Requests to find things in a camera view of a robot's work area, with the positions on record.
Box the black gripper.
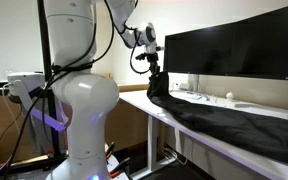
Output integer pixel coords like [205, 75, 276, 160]
[146, 52, 161, 76]

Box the black jean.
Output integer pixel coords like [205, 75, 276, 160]
[146, 71, 288, 168]

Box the silver monitor stand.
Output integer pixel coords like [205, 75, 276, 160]
[183, 73, 212, 101]

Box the black computer monitor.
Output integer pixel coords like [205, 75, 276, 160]
[232, 0, 288, 82]
[163, 23, 236, 76]

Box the large brown cardboard panel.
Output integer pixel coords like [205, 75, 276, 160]
[0, 81, 168, 164]

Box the small white ball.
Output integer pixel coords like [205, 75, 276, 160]
[225, 91, 235, 102]

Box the red black hand tool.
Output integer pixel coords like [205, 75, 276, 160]
[109, 157, 132, 179]
[105, 141, 116, 159]

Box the white flat trackpad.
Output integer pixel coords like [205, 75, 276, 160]
[233, 102, 259, 109]

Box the black vertical pole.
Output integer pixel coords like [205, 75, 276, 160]
[37, 0, 62, 158]

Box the white machine with purple light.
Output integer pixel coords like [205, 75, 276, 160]
[7, 71, 68, 133]

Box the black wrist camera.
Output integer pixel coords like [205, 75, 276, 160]
[135, 52, 148, 62]

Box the white desk leg frame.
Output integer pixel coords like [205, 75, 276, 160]
[130, 114, 177, 180]

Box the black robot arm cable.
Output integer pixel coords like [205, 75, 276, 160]
[0, 0, 152, 180]

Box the under desk cable loop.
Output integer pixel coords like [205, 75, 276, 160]
[162, 146, 189, 167]

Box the white hanging cable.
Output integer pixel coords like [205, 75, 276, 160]
[2, 83, 22, 168]

